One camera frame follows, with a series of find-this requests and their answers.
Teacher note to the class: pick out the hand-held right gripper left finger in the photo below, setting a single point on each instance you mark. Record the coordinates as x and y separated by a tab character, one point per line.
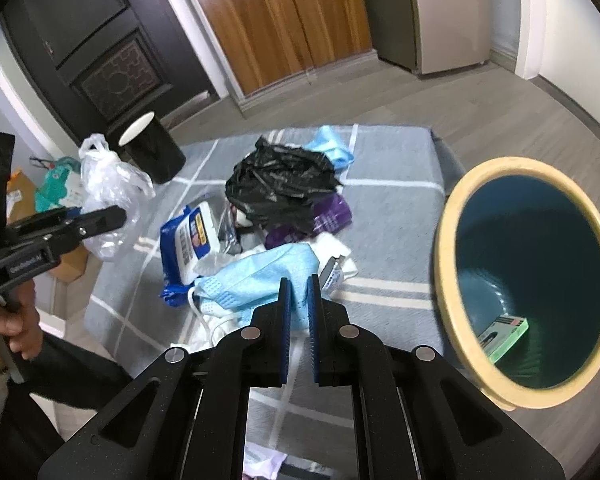
284	332

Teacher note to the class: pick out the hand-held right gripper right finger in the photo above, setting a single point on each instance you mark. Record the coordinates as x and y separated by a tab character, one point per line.
314	332

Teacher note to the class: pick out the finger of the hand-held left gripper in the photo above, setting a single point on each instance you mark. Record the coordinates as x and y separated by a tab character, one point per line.
92	220

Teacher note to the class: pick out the large blue face mask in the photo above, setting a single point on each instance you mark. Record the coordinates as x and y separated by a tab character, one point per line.
260	275

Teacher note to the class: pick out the silver foil wrapper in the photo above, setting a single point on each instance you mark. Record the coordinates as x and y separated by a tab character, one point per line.
231	232

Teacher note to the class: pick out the purple snack wrapper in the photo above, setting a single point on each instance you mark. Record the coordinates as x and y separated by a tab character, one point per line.
330	212

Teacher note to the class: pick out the teal bin with yellow rim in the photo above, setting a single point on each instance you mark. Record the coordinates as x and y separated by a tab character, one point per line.
530	240

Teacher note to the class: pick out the person's left hand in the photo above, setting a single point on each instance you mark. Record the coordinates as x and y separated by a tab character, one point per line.
15	327

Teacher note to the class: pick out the clear plastic bag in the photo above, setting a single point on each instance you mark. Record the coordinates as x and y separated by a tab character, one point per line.
107	180

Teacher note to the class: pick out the teal packet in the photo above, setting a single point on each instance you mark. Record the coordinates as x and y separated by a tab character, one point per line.
55	180

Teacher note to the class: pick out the cardboard box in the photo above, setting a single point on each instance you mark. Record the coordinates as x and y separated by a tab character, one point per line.
22	200

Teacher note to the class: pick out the white printed packet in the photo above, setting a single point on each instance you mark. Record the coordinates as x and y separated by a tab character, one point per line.
332	260

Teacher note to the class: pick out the black mug white inside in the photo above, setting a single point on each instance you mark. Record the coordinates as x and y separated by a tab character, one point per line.
155	155

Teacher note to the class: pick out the blue wet wipes packet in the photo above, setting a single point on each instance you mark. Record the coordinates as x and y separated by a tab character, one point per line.
190	240

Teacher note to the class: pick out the grey checked mat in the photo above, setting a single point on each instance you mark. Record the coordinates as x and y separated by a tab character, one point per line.
395	220

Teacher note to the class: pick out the black plastic bag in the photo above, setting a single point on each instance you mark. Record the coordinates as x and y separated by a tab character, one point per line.
280	185

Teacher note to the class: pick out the dark panelled door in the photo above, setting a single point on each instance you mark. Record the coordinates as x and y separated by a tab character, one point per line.
105	35

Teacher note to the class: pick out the small blue face mask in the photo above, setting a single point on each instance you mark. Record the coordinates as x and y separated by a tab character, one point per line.
330	147

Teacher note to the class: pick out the green box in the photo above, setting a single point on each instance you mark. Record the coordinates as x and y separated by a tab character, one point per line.
505	337

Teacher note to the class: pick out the wooden door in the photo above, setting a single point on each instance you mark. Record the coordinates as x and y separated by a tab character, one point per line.
280	20

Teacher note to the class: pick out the grey refrigerator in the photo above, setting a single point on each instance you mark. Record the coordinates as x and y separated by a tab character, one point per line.
445	10

